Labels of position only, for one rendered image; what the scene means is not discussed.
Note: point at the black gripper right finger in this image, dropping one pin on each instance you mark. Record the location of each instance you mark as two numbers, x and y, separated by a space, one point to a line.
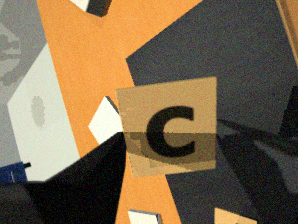
266 165

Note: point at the tan tile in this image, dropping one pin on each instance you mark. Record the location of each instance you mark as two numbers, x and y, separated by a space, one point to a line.
229 217
169 127

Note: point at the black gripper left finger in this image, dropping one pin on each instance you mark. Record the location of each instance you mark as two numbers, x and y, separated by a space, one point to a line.
85 192

